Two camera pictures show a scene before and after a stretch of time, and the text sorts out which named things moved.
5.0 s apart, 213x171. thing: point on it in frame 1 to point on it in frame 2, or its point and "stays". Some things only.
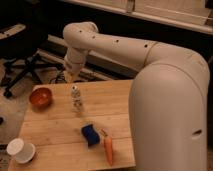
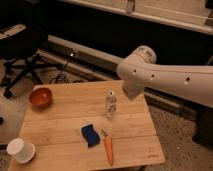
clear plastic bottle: x=76 y=100 to x=111 y=104
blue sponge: x=92 y=137 stays
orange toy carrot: x=108 y=144 stays
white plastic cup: x=22 y=152 stays
